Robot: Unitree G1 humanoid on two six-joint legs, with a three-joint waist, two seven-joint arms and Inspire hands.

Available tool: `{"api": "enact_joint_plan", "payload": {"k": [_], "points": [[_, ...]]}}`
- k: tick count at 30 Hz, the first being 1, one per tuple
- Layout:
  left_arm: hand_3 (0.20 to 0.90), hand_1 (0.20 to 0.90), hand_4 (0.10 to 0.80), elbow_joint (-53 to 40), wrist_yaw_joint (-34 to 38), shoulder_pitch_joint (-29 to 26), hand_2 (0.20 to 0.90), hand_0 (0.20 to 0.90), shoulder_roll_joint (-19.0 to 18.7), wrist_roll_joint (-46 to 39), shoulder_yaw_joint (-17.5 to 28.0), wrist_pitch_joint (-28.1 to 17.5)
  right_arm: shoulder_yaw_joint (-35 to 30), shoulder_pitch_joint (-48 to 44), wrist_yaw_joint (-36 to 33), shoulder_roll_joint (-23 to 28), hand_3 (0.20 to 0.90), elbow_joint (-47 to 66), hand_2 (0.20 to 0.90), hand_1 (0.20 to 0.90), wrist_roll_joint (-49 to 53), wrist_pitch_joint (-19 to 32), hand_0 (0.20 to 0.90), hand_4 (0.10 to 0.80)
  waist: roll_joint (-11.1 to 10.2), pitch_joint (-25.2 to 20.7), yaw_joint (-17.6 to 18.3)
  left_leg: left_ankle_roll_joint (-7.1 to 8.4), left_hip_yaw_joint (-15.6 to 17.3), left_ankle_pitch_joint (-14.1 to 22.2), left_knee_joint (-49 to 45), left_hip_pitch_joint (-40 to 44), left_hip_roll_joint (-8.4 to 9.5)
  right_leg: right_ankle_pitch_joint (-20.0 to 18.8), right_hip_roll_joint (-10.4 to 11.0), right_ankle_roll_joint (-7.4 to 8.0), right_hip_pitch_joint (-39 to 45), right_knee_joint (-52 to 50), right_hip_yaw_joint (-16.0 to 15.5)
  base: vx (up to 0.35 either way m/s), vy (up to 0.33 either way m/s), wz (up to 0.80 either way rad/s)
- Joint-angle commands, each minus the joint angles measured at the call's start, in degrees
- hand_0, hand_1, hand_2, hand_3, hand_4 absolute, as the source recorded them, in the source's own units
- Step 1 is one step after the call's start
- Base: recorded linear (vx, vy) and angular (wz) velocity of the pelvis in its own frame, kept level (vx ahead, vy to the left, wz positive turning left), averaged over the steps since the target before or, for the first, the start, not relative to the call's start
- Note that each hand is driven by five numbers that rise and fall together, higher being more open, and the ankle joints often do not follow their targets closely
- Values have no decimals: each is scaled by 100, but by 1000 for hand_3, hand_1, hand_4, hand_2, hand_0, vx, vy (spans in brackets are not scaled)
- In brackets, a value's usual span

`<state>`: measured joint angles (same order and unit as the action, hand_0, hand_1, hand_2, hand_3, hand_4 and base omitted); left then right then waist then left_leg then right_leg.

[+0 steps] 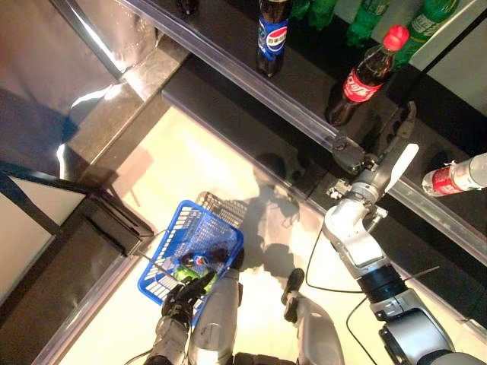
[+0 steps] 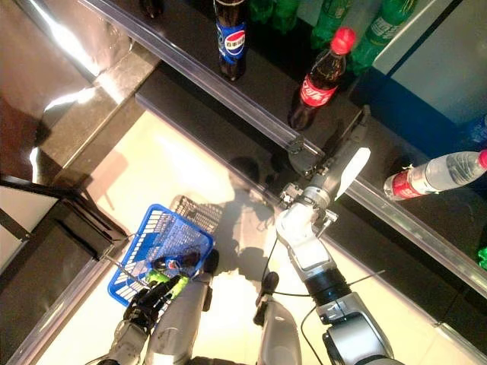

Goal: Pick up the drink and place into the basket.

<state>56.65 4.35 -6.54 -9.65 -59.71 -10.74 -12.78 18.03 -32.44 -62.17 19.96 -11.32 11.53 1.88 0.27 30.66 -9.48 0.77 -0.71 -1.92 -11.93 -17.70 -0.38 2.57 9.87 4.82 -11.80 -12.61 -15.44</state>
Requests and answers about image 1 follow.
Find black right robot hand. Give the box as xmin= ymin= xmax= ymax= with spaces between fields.
xmin=333 ymin=100 xmax=419 ymax=197

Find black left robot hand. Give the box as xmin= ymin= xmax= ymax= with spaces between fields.
xmin=161 ymin=265 xmax=221 ymax=324

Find blue plastic shopping basket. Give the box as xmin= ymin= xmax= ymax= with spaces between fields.
xmin=136 ymin=199 xmax=245 ymax=328

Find Pepsi bottle blue cap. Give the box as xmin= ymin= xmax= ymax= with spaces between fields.
xmin=178 ymin=246 xmax=229 ymax=267
xmin=254 ymin=0 xmax=294 ymax=79

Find Coca-Cola bottle red cap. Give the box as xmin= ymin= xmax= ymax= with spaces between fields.
xmin=325 ymin=24 xmax=411 ymax=127

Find water bottle red cap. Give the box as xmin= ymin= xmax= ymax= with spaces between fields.
xmin=421 ymin=151 xmax=487 ymax=198

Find black side shelf unit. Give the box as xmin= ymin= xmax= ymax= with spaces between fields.
xmin=0 ymin=167 xmax=155 ymax=365

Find thin white zip tie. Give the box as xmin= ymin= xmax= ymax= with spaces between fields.
xmin=403 ymin=265 xmax=441 ymax=281

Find silver right robot leg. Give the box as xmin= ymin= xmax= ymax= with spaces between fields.
xmin=280 ymin=268 xmax=345 ymax=365

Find black base shelf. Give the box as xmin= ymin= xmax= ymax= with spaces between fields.
xmin=161 ymin=62 xmax=487 ymax=332

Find green Sprite bottle yellow cap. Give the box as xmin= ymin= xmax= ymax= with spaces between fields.
xmin=393 ymin=0 xmax=461 ymax=71
xmin=291 ymin=0 xmax=313 ymax=20
xmin=307 ymin=0 xmax=339 ymax=31
xmin=345 ymin=0 xmax=393 ymax=49

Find stainless steel clad column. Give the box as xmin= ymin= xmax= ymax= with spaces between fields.
xmin=0 ymin=0 xmax=191 ymax=179

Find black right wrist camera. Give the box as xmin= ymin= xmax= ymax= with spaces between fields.
xmin=326 ymin=179 xmax=353 ymax=199

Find black shelf board clear rail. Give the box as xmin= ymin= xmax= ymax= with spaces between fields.
xmin=330 ymin=71 xmax=487 ymax=256
xmin=117 ymin=0 xmax=487 ymax=153

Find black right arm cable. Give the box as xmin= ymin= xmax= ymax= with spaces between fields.
xmin=305 ymin=227 xmax=381 ymax=365

